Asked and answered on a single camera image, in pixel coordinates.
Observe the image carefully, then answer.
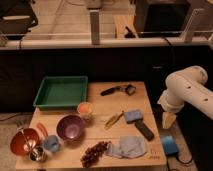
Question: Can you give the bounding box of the orange cup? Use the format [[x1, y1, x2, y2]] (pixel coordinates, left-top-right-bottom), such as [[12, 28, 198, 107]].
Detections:
[[77, 102, 93, 121]]

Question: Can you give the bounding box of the metal spoon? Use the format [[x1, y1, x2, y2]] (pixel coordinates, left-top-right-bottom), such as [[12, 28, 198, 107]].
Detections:
[[17, 121, 30, 150]]

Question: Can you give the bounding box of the red bowl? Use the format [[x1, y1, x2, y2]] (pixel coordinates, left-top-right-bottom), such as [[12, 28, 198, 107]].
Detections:
[[10, 128, 40, 156]]

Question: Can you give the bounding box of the black cabinet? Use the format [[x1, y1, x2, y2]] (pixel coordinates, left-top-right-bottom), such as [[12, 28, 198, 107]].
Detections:
[[133, 0, 190, 32]]

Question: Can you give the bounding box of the purple bowl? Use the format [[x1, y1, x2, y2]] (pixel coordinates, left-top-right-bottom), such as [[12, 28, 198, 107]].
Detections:
[[56, 115, 85, 141]]

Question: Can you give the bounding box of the black whiteboard eraser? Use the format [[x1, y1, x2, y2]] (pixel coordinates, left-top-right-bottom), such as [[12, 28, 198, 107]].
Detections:
[[135, 120, 154, 141]]

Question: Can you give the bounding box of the green plastic tray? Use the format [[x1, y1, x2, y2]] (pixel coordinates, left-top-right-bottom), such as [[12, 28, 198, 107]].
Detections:
[[33, 76, 88, 110]]

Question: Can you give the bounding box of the light blue cloth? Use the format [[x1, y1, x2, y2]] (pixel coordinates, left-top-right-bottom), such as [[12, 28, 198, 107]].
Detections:
[[105, 136, 147, 159]]

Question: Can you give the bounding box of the small metal cup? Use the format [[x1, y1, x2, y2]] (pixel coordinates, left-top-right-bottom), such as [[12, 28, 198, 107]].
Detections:
[[29, 146, 46, 162]]

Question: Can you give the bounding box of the black object on rail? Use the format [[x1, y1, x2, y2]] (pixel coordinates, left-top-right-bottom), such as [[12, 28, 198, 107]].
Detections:
[[125, 26, 136, 38]]

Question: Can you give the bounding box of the bunch of dark grapes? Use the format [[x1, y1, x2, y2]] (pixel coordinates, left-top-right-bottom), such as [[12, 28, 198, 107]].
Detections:
[[81, 141, 108, 168]]

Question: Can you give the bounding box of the grey vertical post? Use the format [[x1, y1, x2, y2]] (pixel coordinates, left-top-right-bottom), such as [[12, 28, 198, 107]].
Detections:
[[90, 10, 100, 45]]

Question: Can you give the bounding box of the black handled brush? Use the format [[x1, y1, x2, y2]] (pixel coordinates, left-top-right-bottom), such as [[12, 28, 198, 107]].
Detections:
[[100, 84, 136, 96]]

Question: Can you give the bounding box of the blue mug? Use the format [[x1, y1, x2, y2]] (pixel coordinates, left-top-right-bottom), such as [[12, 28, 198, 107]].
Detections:
[[43, 135, 60, 153]]

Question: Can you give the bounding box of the orange carrot toy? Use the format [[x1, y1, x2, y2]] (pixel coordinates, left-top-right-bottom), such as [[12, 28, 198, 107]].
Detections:
[[37, 123, 48, 138]]

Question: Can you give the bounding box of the black chair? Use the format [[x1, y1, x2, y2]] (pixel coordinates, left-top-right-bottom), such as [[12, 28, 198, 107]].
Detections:
[[0, 0, 38, 35]]

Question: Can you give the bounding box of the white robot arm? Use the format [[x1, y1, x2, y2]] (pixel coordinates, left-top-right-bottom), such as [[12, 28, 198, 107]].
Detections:
[[158, 66, 213, 129]]

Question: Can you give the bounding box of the grey slanted post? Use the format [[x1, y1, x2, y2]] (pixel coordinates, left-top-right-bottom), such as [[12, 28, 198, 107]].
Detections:
[[181, 8, 204, 43]]

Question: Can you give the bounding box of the blue box on floor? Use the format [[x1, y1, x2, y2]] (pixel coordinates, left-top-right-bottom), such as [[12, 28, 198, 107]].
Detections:
[[161, 136, 179, 156]]

